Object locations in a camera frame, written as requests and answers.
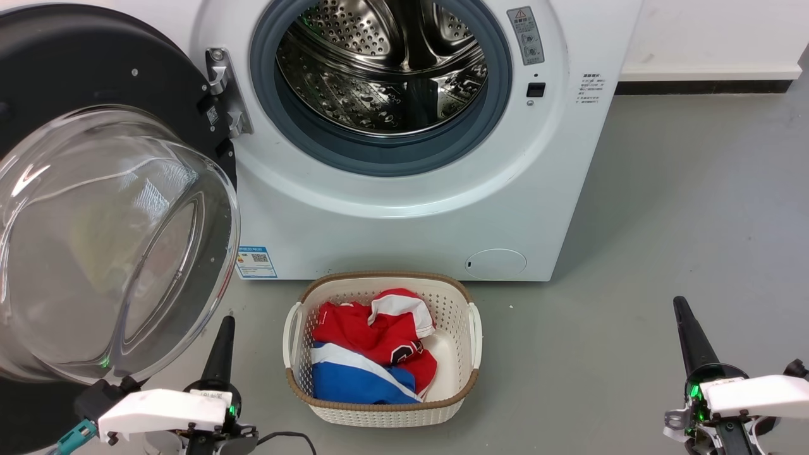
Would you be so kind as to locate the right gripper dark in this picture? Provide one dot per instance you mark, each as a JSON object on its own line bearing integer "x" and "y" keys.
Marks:
{"x": 720, "y": 436}

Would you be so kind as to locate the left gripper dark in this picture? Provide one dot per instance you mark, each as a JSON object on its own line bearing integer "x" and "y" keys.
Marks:
{"x": 218, "y": 439}

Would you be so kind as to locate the black round glass washer door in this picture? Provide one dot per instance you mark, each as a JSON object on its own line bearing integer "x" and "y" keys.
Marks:
{"x": 95, "y": 63}

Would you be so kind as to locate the white front-load washing machine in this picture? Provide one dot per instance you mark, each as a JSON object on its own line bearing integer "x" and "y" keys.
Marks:
{"x": 411, "y": 234}

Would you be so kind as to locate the metal door hinge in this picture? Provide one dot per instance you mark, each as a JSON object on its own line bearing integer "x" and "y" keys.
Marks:
{"x": 218, "y": 71}

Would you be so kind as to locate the black door latch socket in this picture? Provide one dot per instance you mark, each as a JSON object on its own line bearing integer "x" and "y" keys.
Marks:
{"x": 536, "y": 90}

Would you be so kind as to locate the blue energy label sticker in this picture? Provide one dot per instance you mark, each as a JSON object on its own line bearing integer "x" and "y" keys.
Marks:
{"x": 256, "y": 262}

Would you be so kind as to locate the blue and white garment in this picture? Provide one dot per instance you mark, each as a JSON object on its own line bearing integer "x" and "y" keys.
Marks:
{"x": 347, "y": 382}

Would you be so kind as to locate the red and white garment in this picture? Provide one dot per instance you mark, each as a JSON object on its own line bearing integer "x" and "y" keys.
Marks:
{"x": 354, "y": 332}

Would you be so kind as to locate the round white filter cover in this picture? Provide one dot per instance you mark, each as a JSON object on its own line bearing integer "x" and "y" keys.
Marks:
{"x": 496, "y": 264}

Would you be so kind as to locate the cream perforated laundry basket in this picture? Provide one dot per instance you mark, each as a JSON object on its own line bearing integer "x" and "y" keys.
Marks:
{"x": 455, "y": 379}

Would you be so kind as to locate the steel perforated washer drum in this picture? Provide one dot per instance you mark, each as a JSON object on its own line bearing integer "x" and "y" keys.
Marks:
{"x": 354, "y": 95}

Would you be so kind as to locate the grey warning label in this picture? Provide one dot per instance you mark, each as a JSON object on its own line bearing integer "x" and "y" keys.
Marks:
{"x": 526, "y": 35}

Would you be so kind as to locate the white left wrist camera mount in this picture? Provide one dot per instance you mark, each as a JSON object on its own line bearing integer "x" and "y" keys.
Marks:
{"x": 158, "y": 407}

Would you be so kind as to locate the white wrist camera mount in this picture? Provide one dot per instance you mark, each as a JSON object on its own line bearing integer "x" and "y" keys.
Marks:
{"x": 758, "y": 395}
{"x": 158, "y": 407}

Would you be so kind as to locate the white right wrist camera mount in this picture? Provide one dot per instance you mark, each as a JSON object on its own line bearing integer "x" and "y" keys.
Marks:
{"x": 758, "y": 395}

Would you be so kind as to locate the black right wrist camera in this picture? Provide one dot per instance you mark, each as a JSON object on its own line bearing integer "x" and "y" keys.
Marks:
{"x": 797, "y": 368}

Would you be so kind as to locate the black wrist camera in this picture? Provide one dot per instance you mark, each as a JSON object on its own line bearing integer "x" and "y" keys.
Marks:
{"x": 797, "y": 368}
{"x": 98, "y": 398}

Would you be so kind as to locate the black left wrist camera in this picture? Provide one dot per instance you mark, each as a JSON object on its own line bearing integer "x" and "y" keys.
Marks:
{"x": 98, "y": 398}

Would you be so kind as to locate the black wall baseboard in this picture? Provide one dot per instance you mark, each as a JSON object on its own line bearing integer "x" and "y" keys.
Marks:
{"x": 695, "y": 87}

